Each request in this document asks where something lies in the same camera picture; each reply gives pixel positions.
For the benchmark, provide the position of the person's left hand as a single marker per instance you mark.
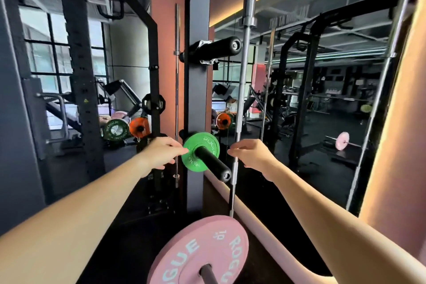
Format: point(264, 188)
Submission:
point(159, 152)

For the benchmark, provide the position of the person's right hand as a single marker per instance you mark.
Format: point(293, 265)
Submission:
point(256, 157)

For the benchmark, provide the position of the green Rogue change plate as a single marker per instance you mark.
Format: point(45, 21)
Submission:
point(191, 160)

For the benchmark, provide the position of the person's left forearm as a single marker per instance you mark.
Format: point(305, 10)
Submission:
point(73, 220)

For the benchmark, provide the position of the person's right forearm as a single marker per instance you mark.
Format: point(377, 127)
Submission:
point(332, 224)

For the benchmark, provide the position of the black weight plate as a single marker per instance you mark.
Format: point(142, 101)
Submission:
point(146, 104)

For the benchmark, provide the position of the dark green weight plate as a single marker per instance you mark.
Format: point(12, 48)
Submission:
point(111, 134)

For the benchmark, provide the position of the thin chrome barbell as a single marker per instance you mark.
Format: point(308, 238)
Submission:
point(177, 77)

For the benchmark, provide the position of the pink Rogue bumper plate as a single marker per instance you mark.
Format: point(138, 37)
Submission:
point(213, 247)

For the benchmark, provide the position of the orange fan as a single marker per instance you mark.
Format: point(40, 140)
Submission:
point(138, 127)

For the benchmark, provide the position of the black leg press machine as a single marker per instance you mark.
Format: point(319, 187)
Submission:
point(124, 89)

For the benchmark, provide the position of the black power rack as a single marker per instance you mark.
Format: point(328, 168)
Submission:
point(80, 70)

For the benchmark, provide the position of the thin black storage peg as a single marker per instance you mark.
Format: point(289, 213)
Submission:
point(209, 275)

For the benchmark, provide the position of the black framed window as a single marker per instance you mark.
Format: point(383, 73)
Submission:
point(40, 60)

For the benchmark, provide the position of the wall mirror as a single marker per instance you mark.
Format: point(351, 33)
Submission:
point(332, 94)

